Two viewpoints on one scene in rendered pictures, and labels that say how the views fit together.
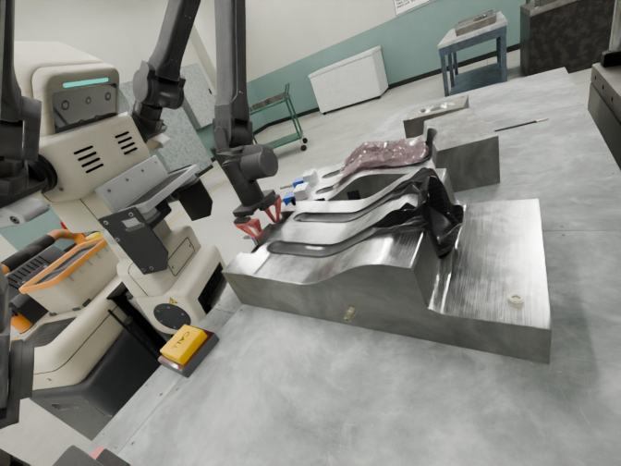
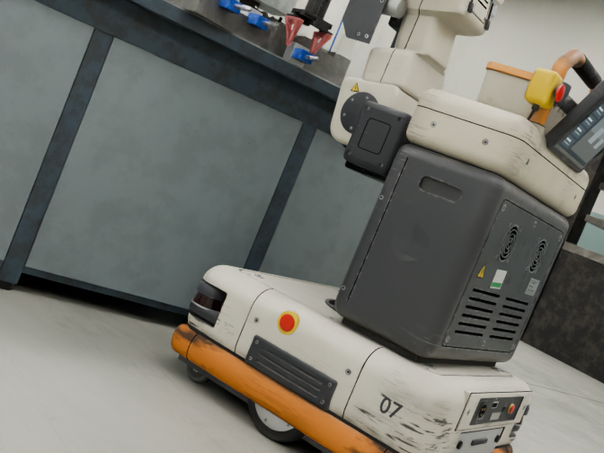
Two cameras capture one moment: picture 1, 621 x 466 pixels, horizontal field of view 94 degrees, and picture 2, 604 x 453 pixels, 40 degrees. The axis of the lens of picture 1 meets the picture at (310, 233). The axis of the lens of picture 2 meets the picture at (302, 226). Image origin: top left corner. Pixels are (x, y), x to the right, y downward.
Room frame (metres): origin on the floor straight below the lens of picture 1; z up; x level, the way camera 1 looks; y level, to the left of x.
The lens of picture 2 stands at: (2.82, 0.85, 0.56)
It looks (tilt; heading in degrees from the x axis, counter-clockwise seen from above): 4 degrees down; 195
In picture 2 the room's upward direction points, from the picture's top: 23 degrees clockwise
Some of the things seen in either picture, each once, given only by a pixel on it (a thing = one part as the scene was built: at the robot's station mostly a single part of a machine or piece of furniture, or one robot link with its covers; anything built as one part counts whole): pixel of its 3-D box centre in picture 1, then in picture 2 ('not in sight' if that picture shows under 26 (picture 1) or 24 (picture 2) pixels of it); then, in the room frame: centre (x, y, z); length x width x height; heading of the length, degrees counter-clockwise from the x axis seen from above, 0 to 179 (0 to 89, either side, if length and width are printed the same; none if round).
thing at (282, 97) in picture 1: (272, 126); not in sight; (5.19, -0.10, 0.50); 0.98 x 0.55 x 1.01; 78
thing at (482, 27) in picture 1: (474, 55); not in sight; (4.32, -3.13, 0.44); 1.90 x 0.70 x 0.89; 143
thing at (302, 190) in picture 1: (289, 199); (261, 22); (0.81, 0.02, 0.86); 0.13 x 0.05 x 0.05; 66
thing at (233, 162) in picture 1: (239, 169); not in sight; (0.68, 0.09, 1.02); 0.07 x 0.06 x 0.07; 50
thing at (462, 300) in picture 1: (365, 241); (270, 41); (0.43, -0.08, 0.87); 0.50 x 0.26 x 0.14; 49
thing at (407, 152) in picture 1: (376, 153); not in sight; (0.75, -0.25, 0.90); 0.26 x 0.18 x 0.08; 66
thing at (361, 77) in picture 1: (349, 82); not in sight; (7.27, -2.17, 0.47); 1.52 x 0.77 x 0.94; 53
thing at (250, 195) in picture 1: (249, 193); (315, 10); (0.68, 0.10, 0.96); 0.10 x 0.07 x 0.07; 141
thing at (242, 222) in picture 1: (256, 224); (312, 39); (0.66, 0.11, 0.88); 0.07 x 0.07 x 0.09; 51
